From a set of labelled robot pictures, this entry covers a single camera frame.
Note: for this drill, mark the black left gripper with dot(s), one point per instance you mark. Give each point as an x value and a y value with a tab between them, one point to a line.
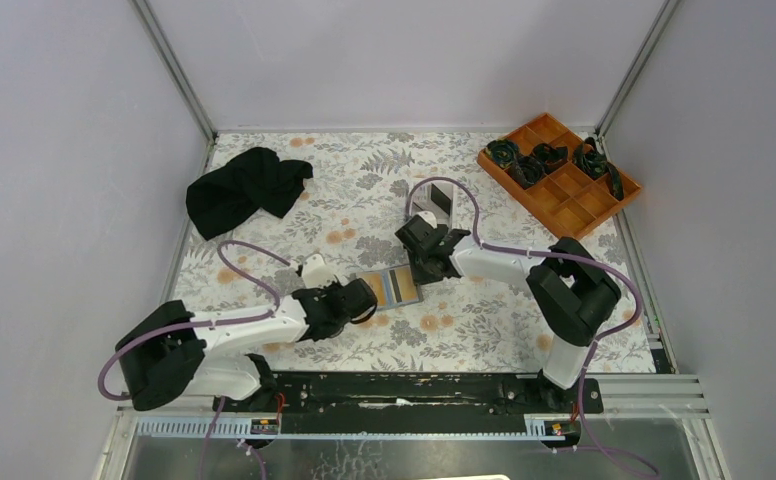
333	285

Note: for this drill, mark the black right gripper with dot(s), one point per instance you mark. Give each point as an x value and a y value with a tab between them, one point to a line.
420	278

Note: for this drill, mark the grey blue card holder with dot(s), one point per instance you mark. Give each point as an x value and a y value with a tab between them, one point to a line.
385	272

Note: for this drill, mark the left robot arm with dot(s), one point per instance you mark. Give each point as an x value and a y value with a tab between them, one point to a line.
175	353

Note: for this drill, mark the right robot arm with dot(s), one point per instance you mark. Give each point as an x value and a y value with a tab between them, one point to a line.
575	296

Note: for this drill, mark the white plastic card box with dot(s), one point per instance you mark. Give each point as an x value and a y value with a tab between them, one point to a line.
412	210

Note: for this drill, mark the stack of cards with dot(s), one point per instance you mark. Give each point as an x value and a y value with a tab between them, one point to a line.
436	197

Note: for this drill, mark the floral table mat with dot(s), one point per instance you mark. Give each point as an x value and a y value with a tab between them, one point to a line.
349	212

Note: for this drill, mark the green yellow rolled tie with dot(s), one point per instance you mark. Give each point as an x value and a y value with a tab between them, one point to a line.
503	152

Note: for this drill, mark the dark blue rolled tie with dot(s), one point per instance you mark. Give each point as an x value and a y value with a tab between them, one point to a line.
544	159

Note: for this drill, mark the black cloth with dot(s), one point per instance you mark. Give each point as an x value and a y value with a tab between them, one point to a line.
256	179

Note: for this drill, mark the orange wooden divider tray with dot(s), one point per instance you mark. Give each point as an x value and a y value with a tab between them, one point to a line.
567	202

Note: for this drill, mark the black orange rolled tie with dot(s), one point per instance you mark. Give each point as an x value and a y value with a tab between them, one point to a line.
595	164

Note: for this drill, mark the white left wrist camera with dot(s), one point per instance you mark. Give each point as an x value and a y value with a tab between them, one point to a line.
316	273

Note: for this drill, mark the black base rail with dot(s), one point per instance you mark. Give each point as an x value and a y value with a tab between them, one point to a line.
338	403

